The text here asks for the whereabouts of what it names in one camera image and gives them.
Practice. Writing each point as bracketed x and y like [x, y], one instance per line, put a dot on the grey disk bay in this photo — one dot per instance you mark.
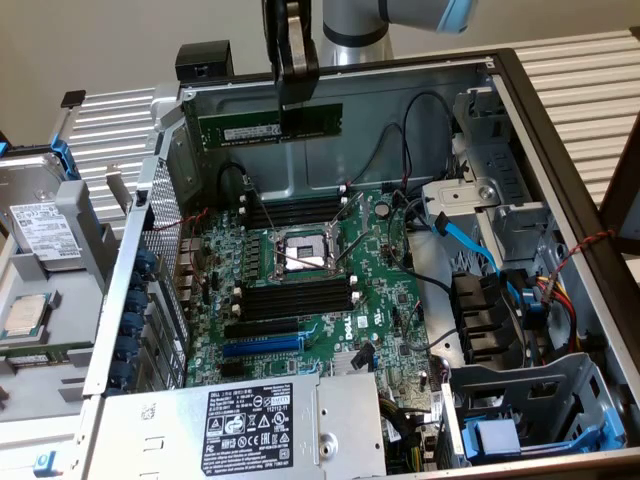
[540, 385]

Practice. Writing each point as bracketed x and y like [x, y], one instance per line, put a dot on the silver CPU chip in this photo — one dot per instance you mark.
[25, 315]

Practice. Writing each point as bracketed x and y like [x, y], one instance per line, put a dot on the blue expansion slot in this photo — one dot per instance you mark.
[262, 346]

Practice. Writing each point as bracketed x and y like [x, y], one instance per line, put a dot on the green RAM stick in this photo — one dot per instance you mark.
[240, 125]
[35, 356]

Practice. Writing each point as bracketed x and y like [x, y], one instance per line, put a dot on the grey plastic parts rack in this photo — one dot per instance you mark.
[75, 310]

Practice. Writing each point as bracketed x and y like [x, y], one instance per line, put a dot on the blue disk caddy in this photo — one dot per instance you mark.
[495, 437]

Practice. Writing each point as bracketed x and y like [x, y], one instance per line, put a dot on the black plastic fan duct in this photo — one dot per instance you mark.
[480, 310]

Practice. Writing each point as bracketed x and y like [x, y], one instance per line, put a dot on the silver power supply with label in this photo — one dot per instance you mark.
[150, 425]

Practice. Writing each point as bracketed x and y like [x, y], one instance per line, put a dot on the silver CPU socket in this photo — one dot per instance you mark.
[305, 250]

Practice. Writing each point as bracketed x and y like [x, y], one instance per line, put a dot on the short black expansion slot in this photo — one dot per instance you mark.
[232, 370]

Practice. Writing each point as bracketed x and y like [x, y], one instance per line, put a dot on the hard disk in blue caddy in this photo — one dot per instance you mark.
[45, 225]

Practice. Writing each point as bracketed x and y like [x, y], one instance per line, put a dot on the black angled plug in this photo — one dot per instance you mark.
[362, 356]

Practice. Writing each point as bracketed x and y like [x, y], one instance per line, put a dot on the round coin battery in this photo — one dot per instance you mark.
[382, 208]

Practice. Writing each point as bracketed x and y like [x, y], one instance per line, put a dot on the black end cap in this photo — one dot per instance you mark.
[73, 98]

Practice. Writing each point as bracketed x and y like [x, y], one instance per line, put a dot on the open black silver PC case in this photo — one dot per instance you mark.
[380, 95]

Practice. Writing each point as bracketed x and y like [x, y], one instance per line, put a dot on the long black expansion slot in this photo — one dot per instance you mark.
[262, 328]

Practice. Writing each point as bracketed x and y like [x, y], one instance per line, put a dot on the silver disk bay cage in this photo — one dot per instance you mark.
[515, 225]

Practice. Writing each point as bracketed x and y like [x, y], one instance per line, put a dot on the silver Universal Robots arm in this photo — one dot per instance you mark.
[350, 45]

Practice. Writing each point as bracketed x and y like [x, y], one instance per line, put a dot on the thin metal locking lever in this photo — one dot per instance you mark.
[265, 210]
[355, 244]

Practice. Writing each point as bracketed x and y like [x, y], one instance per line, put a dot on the green Dell motherboard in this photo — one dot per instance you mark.
[380, 280]

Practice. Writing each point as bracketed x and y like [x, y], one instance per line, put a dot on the blue card retainer clip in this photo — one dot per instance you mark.
[145, 261]
[133, 324]
[123, 373]
[136, 300]
[128, 348]

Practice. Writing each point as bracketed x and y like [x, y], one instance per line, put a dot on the silver chipset heatsink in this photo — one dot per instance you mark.
[345, 364]

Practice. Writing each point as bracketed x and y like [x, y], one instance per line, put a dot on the black box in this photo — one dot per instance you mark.
[200, 60]

